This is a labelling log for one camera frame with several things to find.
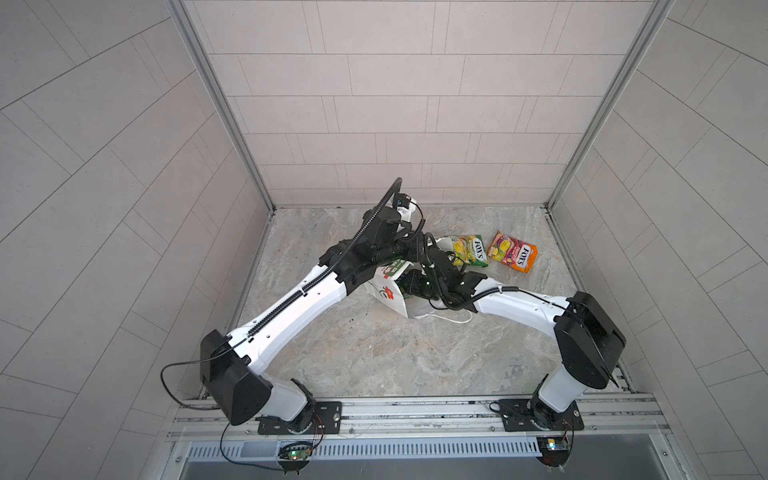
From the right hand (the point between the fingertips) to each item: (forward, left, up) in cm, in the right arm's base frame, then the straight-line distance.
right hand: (399, 286), depth 84 cm
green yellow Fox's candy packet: (+17, -25, -8) cm, 32 cm away
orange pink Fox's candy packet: (+14, -39, -7) cm, 42 cm away
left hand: (0, -9, +21) cm, 23 cm away
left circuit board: (-36, +25, -7) cm, 45 cm away
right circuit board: (-39, -33, -12) cm, 52 cm away
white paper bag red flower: (-4, +4, +6) cm, 9 cm away
